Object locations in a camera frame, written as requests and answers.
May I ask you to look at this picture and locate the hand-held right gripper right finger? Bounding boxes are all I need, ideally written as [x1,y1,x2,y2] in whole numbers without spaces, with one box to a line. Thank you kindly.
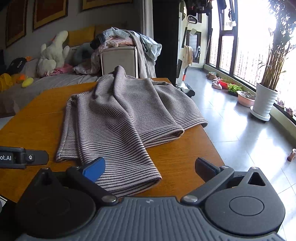
[180,158,272,206]

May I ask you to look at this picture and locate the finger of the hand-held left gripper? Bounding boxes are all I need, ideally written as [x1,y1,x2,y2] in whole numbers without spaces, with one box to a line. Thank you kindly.
[25,150,49,166]

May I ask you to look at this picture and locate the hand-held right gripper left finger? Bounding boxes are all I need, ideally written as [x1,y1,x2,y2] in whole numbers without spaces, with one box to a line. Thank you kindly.
[33,157,117,206]

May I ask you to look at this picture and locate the striped knit sweater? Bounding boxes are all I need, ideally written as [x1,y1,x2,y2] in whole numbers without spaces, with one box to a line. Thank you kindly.
[55,65,208,198]

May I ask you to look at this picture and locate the pile of clothes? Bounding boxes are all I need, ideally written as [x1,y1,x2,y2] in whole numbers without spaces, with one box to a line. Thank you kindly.
[90,27,162,79]

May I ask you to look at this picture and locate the hanging dark clothes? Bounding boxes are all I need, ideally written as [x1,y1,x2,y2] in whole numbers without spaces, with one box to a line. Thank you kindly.
[185,0,232,16]

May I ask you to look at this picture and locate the yellow plush toy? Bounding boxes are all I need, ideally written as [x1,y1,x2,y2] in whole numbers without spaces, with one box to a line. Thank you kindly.
[0,73,26,92]

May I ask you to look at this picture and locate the yellow-green plush toy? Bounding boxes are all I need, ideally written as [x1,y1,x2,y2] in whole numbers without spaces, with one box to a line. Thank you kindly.
[21,77,34,88]

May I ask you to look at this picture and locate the sofa with grey cover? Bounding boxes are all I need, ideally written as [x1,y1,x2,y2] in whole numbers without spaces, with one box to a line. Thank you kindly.
[0,45,102,118]

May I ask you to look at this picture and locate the pink basin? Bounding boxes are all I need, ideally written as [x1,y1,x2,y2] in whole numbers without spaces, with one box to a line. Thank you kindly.
[237,91,256,108]

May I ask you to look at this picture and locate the small green potted plant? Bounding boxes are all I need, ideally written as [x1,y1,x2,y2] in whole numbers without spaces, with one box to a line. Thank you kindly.
[228,84,243,96]

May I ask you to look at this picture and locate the pair of pink slippers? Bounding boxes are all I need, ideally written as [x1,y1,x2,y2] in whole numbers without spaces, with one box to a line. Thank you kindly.
[211,77,223,90]

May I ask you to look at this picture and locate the red basin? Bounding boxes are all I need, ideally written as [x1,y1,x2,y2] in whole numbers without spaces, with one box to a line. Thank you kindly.
[218,79,234,90]

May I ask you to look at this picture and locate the potted bamboo plant white pot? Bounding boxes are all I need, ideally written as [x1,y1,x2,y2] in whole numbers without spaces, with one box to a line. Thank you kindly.
[250,0,296,122]

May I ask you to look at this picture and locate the pink cloth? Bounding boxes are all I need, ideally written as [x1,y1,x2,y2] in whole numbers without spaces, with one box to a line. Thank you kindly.
[50,64,73,76]

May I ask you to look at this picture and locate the black cap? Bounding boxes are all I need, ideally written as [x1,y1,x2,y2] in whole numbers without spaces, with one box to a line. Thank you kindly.
[6,57,27,74]

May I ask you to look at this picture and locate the white plush duck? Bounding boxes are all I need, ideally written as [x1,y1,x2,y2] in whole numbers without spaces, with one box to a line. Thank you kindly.
[37,31,70,77]

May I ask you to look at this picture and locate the white upright vacuum cleaner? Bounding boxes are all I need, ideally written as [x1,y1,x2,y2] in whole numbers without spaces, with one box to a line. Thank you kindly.
[176,0,196,97]

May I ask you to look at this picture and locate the floral cloth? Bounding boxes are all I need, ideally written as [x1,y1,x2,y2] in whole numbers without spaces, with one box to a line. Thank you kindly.
[74,50,102,75]

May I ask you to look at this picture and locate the grey neck pillow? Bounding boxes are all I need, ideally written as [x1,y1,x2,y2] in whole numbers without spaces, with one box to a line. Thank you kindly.
[73,43,93,65]

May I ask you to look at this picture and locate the cream hanging cloth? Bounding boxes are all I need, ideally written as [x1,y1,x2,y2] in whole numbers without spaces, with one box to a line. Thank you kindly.
[184,46,193,66]

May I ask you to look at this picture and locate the beige curtain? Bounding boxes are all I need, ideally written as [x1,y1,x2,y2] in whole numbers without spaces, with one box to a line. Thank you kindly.
[141,0,155,37]

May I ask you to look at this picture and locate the dark window frame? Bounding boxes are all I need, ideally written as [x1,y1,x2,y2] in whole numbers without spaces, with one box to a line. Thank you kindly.
[208,0,296,109]

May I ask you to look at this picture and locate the framed wall picture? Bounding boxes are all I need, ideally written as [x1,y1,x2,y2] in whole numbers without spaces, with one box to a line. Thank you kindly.
[81,0,133,11]
[6,0,28,48]
[32,0,68,30]

